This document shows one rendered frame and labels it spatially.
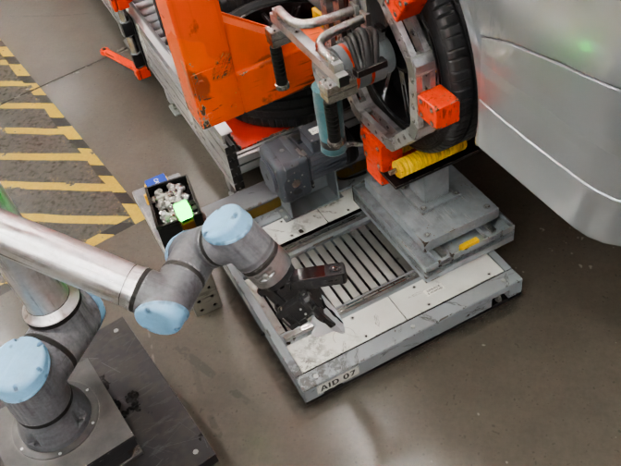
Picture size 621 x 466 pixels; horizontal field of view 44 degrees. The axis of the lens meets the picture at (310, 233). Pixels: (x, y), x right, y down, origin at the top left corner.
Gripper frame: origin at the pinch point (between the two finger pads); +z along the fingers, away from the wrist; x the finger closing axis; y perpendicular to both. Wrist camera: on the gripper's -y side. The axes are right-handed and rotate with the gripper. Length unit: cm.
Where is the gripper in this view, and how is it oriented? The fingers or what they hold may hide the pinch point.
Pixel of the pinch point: (343, 326)
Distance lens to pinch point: 163.3
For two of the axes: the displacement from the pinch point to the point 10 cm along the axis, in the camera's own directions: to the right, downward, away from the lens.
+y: -7.9, 5.4, 2.9
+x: 0.7, 5.5, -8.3
